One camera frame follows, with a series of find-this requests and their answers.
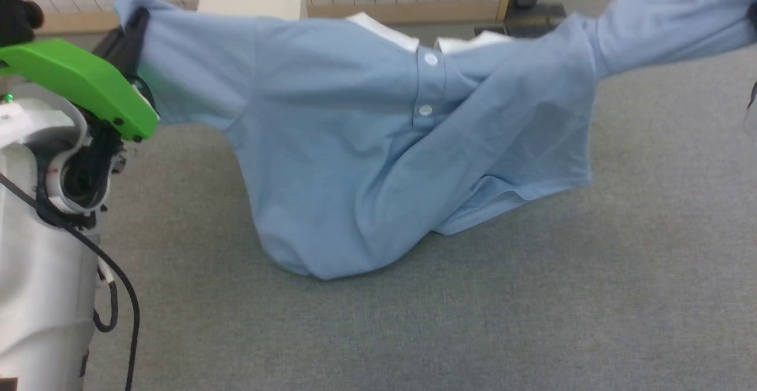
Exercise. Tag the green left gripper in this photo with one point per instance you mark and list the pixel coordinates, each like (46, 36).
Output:
(77, 77)

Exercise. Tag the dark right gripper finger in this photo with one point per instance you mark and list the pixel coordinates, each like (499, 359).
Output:
(754, 17)

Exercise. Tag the light blue polo shirt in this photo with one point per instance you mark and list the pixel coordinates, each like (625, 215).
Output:
(366, 142)

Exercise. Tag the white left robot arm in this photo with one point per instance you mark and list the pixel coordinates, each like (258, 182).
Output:
(35, 261)

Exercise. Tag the large black floor mat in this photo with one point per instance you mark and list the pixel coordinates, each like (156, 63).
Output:
(532, 15)

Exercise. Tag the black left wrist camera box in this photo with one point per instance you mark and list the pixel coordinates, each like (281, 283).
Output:
(15, 18)

